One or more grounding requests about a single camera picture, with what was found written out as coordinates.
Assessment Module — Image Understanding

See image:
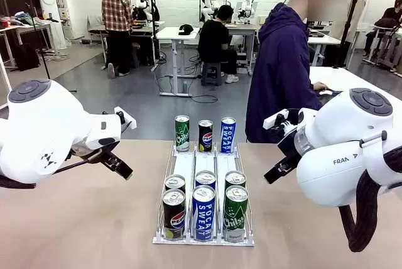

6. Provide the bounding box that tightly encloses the black plastic stool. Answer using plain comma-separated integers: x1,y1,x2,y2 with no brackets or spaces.
200,62,223,87

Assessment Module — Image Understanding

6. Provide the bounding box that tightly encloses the white can dispenser rack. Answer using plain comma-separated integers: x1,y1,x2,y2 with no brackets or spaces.
152,140,256,247

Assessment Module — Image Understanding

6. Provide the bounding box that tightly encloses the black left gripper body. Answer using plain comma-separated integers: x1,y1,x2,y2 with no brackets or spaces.
70,140,122,164

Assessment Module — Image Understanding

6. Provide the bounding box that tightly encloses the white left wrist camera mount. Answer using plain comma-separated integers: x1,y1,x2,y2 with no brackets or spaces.
113,106,138,131

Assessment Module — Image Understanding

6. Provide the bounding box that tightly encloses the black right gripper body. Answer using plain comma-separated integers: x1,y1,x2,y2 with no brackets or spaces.
276,131,304,169

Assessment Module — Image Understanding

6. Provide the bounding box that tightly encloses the black microphone stand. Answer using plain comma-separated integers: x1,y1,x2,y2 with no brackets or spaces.
24,2,79,93

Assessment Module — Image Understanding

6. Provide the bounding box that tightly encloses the seated person in black shirt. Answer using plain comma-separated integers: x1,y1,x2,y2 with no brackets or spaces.
197,4,240,85

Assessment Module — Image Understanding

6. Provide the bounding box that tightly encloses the white office desk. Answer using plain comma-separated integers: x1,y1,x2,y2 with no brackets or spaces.
307,35,342,67
89,20,166,72
224,22,263,77

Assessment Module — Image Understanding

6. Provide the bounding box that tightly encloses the white side table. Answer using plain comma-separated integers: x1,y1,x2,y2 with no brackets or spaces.
309,66,402,116

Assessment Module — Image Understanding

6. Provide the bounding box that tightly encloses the black braided cable sleeve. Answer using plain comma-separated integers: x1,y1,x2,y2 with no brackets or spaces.
338,148,402,253
0,173,38,190

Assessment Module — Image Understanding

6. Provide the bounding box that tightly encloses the seated person in dark clothes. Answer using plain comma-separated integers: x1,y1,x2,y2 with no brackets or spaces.
363,0,402,74

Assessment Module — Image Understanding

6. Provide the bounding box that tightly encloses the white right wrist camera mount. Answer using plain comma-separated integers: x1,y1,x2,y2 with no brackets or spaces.
263,108,290,135

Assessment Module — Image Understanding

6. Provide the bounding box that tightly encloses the person in navy jacket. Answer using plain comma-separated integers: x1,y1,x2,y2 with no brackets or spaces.
244,0,349,144

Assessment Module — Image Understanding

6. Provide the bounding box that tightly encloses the white height-adjustable desk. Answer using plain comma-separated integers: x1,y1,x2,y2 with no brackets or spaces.
156,26,200,97

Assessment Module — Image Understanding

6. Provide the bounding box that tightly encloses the black Pepsi can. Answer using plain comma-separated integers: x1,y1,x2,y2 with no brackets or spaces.
162,188,187,241
164,174,187,193
198,119,214,153

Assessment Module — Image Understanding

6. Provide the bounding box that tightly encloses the white cluttered table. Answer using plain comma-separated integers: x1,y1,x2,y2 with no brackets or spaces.
0,14,54,69

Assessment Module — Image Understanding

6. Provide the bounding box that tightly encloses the blue Pocari Sweat can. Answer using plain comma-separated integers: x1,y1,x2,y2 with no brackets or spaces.
192,184,217,241
220,117,237,154
195,170,217,190

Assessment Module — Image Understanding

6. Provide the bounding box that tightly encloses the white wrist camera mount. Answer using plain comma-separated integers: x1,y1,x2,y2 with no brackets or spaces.
113,106,138,131
263,108,290,135

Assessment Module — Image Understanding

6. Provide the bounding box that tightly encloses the person in beige top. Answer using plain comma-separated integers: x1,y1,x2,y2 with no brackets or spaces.
326,0,367,69

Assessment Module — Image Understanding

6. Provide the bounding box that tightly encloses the black camera tripod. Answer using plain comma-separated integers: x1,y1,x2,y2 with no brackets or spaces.
332,0,362,69
149,0,161,72

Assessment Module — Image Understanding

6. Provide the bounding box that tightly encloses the black bag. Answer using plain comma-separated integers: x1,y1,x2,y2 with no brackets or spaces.
13,42,41,72

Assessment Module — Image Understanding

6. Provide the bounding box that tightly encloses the person in plaid shirt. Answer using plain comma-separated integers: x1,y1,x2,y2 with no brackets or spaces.
100,0,134,79

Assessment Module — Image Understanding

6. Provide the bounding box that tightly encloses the green Chilsung cider can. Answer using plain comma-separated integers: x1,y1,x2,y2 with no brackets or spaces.
175,114,191,153
224,170,247,189
223,184,250,243

